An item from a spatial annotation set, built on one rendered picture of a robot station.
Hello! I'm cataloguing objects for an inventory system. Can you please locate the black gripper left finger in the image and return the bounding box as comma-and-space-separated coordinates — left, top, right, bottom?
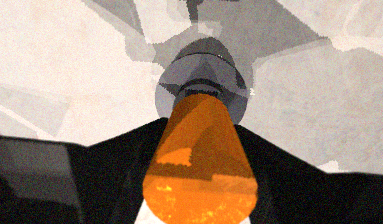
0, 117, 169, 224

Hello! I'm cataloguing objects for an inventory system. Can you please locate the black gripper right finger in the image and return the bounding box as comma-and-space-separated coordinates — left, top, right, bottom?
234, 124, 383, 224

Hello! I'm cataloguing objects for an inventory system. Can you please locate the orange knob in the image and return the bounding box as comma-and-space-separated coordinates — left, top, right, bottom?
143, 94, 258, 224

